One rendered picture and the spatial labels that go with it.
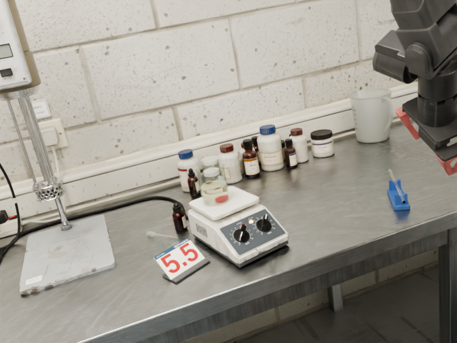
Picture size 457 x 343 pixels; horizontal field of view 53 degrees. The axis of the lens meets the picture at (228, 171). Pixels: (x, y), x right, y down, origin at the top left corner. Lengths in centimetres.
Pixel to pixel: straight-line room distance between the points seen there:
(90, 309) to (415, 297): 134
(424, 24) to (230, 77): 90
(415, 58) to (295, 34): 91
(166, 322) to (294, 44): 100
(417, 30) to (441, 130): 19
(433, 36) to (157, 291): 63
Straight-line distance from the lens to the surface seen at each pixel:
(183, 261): 95
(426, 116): 78
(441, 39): 67
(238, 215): 97
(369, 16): 169
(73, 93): 139
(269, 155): 136
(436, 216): 106
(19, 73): 101
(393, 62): 76
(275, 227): 96
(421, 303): 193
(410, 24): 67
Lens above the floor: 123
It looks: 19 degrees down
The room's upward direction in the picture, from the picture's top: 10 degrees counter-clockwise
